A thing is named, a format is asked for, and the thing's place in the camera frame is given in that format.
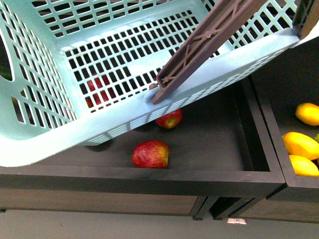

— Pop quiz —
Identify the red apple back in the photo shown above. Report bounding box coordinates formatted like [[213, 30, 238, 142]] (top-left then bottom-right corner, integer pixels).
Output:
[[155, 109, 183, 129]]

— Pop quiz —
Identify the light blue plastic basket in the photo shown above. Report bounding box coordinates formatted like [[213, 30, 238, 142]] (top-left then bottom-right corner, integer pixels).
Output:
[[0, 0, 319, 168]]

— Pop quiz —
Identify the yellow mango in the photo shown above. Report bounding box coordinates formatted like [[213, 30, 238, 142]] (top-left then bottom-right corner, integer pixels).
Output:
[[289, 155, 319, 177], [295, 103, 319, 126], [282, 132, 319, 160]]

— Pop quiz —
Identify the yellow mango middle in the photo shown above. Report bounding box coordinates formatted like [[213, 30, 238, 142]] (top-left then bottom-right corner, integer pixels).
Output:
[[282, 132, 319, 160]]

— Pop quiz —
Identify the red apple under basket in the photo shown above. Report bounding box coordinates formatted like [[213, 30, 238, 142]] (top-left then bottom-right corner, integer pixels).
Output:
[[85, 75, 116, 108]]

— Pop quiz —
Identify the red apple front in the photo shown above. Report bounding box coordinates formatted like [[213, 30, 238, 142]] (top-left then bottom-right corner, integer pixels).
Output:
[[132, 140, 169, 169]]

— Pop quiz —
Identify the yellow mango upper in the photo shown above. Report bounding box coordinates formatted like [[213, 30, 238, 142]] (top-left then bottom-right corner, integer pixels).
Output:
[[295, 103, 319, 126]]

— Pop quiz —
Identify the black fruit bin right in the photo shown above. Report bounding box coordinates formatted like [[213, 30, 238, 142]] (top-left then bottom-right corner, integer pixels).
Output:
[[210, 38, 319, 223]]

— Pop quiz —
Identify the yellow mango lower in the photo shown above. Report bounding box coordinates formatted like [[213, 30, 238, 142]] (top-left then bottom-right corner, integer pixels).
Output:
[[289, 155, 319, 177]]

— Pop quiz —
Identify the brown basket handle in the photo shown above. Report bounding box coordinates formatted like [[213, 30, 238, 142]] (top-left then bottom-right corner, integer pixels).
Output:
[[151, 0, 319, 105]]

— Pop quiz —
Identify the dark wooden display stand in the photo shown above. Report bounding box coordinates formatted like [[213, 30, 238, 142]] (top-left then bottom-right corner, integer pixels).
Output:
[[0, 79, 284, 220]]

